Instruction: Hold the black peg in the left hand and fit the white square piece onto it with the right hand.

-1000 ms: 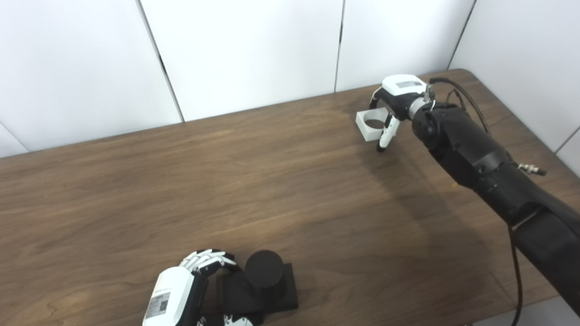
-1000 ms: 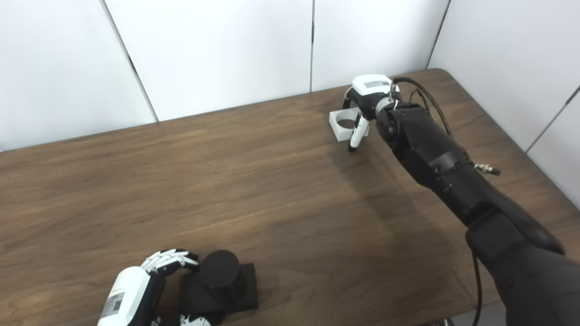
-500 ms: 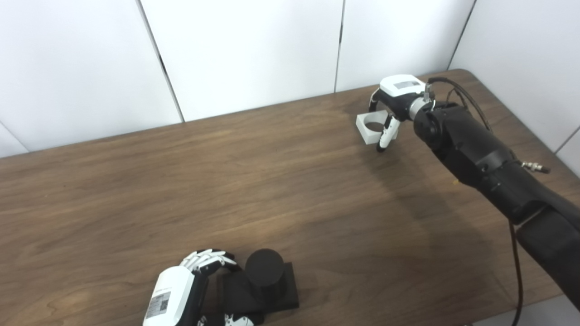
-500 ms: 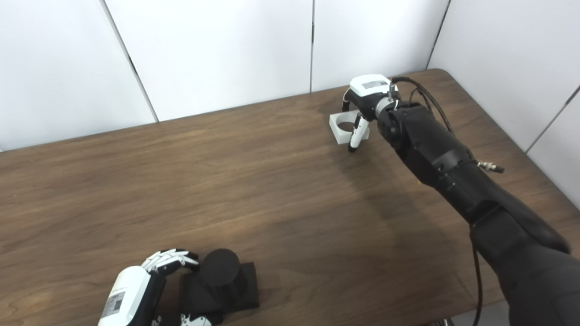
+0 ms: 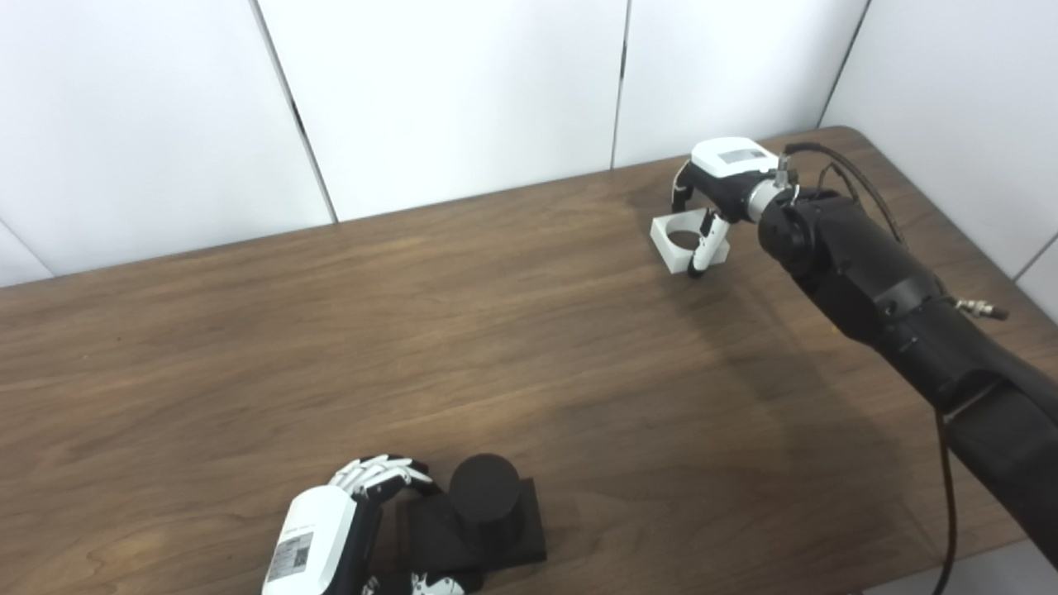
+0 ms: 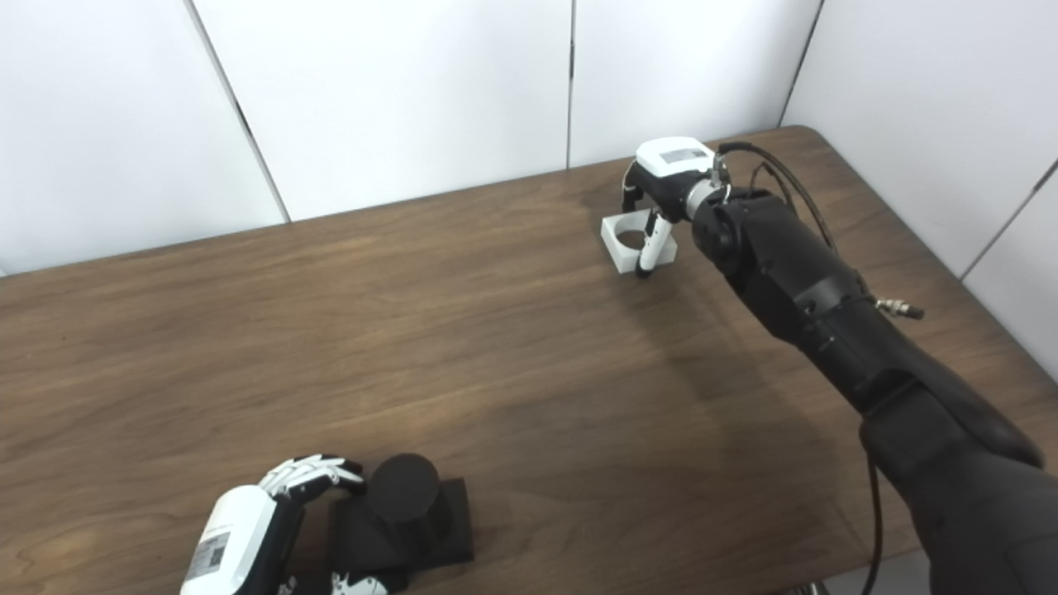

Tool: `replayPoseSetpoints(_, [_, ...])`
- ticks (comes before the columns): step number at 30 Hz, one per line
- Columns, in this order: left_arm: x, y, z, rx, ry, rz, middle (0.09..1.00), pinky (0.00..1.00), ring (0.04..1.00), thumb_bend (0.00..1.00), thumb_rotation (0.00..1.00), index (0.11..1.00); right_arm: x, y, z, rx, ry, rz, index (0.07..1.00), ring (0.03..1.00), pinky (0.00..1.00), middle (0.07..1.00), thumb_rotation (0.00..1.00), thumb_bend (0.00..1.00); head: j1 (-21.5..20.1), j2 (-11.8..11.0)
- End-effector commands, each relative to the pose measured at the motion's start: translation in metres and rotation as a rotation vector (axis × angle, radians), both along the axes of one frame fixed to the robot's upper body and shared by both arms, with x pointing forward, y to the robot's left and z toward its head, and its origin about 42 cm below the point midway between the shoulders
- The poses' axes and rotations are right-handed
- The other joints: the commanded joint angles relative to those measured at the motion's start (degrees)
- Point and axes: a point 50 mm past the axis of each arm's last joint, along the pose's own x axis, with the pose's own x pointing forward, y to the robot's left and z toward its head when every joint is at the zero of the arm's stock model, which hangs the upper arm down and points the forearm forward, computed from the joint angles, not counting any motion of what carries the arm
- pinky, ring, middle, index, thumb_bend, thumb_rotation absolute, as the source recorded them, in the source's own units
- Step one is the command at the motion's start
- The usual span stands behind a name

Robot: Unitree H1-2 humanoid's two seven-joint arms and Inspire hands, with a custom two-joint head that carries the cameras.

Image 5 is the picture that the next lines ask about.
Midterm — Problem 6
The black peg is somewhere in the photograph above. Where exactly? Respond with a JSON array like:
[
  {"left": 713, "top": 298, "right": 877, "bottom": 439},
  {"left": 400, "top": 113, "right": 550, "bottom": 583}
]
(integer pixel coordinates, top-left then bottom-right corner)
[{"left": 397, "top": 453, "right": 548, "bottom": 579}]

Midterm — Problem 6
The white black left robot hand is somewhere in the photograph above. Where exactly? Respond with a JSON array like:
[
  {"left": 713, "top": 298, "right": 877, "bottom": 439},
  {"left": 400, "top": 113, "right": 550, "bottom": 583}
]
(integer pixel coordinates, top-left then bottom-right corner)
[{"left": 262, "top": 455, "right": 468, "bottom": 595}]

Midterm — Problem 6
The white square piece with hole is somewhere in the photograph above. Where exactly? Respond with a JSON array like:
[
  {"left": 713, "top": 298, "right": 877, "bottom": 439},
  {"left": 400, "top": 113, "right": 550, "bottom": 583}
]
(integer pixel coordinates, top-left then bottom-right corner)
[{"left": 651, "top": 209, "right": 732, "bottom": 274}]

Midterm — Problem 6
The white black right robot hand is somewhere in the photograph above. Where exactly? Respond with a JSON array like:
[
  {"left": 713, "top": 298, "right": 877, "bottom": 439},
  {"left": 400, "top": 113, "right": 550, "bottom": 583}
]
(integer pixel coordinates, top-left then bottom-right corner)
[{"left": 671, "top": 137, "right": 782, "bottom": 280}]

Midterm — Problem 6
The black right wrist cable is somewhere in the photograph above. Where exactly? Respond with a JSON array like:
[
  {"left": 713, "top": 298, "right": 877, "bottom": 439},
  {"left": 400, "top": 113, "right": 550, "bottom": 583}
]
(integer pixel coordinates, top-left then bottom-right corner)
[{"left": 781, "top": 142, "right": 1011, "bottom": 595}]

